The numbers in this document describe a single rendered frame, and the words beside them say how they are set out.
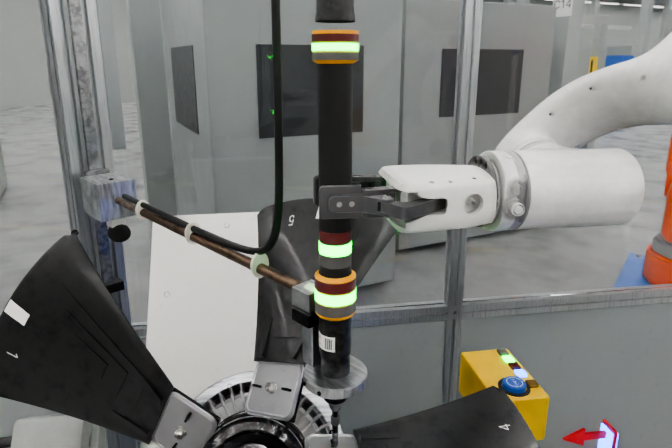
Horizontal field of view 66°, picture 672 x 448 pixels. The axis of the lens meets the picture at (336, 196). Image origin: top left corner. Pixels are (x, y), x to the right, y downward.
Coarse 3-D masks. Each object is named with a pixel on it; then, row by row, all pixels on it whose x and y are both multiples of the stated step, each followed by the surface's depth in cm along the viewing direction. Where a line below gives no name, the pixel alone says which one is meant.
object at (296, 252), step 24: (264, 216) 76; (312, 216) 72; (264, 240) 75; (288, 240) 72; (312, 240) 70; (360, 240) 66; (384, 240) 65; (288, 264) 70; (312, 264) 67; (360, 264) 64; (264, 288) 71; (264, 312) 69; (288, 312) 65; (264, 336) 66; (288, 336) 64; (264, 360) 65; (288, 360) 62
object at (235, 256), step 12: (120, 204) 92; (132, 204) 89; (144, 216) 85; (156, 216) 83; (168, 228) 79; (180, 228) 77; (192, 240) 74; (204, 240) 72; (216, 252) 70; (228, 252) 68; (240, 264) 66; (264, 264) 63; (264, 276) 62; (276, 276) 60; (288, 276) 60; (288, 288) 59
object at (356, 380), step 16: (304, 288) 56; (304, 304) 56; (304, 320) 55; (304, 336) 57; (304, 352) 57; (304, 368) 57; (320, 368) 57; (352, 368) 57; (304, 384) 55; (320, 384) 54; (336, 384) 54; (352, 384) 54
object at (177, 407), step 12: (180, 396) 57; (168, 408) 59; (180, 408) 58; (192, 408) 57; (168, 420) 59; (180, 420) 59; (192, 420) 58; (204, 420) 57; (156, 432) 60; (168, 432) 60; (192, 432) 59; (204, 432) 58; (156, 444) 61; (168, 444) 60; (180, 444) 60; (192, 444) 59
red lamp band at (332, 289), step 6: (318, 282) 52; (348, 282) 52; (354, 282) 53; (318, 288) 52; (324, 288) 52; (330, 288) 52; (336, 288) 51; (342, 288) 52; (348, 288) 52; (354, 288) 53; (330, 294) 52; (336, 294) 52
